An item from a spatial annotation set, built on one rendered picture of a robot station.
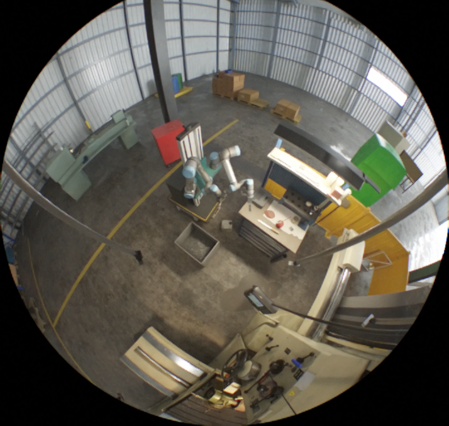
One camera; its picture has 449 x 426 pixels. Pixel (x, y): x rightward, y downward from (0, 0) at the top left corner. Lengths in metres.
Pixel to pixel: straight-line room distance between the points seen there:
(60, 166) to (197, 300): 4.52
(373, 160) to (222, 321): 4.18
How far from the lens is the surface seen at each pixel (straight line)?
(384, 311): 1.75
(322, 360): 1.18
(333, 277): 1.93
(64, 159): 4.70
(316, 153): 1.23
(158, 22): 3.93
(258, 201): 1.95
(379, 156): 3.69
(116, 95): 8.79
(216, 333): 2.85
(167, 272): 2.83
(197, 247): 2.42
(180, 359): 2.34
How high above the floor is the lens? 2.66
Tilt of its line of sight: 61 degrees down
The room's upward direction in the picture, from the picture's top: 3 degrees clockwise
